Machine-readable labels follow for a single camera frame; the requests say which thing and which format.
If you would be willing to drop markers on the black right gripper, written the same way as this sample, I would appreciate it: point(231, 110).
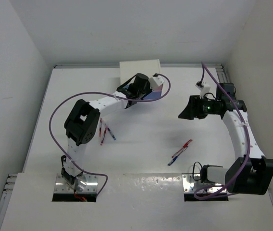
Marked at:
point(193, 109)

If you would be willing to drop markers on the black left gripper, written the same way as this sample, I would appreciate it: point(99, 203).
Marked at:
point(148, 88)

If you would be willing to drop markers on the pink drawer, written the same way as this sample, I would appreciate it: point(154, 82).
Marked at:
point(158, 89)

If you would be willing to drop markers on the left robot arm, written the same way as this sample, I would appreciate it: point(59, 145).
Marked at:
point(82, 122)

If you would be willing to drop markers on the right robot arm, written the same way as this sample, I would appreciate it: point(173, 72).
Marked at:
point(252, 172)

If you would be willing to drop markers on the white drawer cabinet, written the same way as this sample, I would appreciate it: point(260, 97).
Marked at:
point(146, 67)

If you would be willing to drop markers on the red gel pen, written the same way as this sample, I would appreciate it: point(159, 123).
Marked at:
point(182, 148)

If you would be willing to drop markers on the red pen refill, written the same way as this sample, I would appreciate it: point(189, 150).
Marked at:
point(100, 126)

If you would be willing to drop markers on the pink pen refill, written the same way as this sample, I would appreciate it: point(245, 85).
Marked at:
point(103, 136)

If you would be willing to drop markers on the blue pen refill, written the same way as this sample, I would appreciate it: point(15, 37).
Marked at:
point(110, 132)

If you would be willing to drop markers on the blue gel pen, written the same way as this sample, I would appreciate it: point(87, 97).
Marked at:
point(174, 157)

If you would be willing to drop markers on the white front shelf board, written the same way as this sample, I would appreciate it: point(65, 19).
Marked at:
point(132, 202)

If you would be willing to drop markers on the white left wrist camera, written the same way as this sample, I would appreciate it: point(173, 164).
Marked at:
point(155, 81)

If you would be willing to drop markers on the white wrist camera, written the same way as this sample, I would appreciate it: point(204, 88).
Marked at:
point(203, 87)
point(155, 81)

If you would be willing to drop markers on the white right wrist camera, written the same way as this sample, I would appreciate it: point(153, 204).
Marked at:
point(203, 87)

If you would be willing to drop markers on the aluminium frame rail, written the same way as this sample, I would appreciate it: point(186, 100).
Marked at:
point(235, 118)

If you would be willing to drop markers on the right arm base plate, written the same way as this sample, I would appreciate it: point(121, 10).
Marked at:
point(192, 184)

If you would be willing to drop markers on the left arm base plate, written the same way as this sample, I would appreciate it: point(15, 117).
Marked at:
point(83, 184)

